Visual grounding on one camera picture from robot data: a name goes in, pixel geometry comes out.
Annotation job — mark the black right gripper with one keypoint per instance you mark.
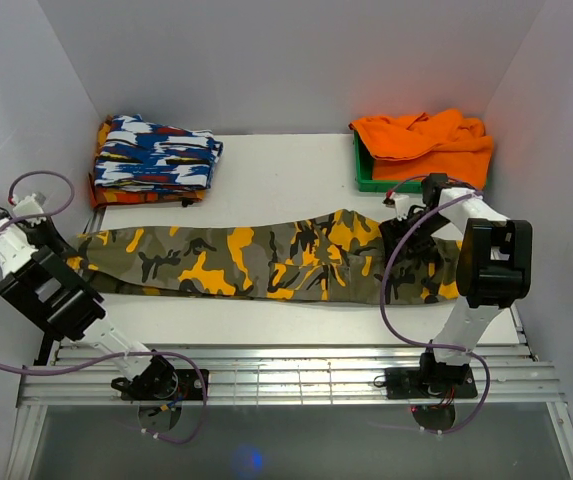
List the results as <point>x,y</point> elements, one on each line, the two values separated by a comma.
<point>391,230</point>

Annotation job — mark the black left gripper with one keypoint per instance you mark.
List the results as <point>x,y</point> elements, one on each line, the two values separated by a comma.
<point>57,242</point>

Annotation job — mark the olive yellow camouflage trousers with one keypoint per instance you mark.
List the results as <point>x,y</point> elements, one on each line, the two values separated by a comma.
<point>331,258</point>

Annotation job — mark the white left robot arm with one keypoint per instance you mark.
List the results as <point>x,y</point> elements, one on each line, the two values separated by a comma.
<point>38,283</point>

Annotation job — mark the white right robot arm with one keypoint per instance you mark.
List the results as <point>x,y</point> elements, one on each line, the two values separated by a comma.
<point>493,271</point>

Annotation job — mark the orange camouflage folded trousers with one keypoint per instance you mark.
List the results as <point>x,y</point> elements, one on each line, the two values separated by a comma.
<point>131,196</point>

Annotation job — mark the blue white camouflage folded trousers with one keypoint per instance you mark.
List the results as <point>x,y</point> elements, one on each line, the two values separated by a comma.
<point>156,155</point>

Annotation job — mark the green plastic bin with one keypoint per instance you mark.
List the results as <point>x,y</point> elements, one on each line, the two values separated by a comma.
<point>366,167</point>

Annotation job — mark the orange crumpled cloth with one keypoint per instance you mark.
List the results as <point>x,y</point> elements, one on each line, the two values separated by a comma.
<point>448,125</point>

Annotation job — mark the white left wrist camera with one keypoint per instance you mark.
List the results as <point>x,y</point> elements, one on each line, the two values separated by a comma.
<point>29,207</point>

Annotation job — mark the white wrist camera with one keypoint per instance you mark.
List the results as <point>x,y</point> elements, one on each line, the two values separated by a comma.
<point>401,203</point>
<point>29,207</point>

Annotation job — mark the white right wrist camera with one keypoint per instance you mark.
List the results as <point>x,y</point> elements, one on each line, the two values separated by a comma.
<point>401,203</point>

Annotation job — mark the aluminium rail frame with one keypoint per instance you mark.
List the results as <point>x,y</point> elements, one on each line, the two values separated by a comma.
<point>263,353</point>

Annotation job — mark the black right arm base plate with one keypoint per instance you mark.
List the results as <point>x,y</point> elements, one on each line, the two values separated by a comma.
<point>416,383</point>

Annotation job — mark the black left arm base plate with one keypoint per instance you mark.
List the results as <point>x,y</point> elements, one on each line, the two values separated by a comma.
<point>181,384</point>

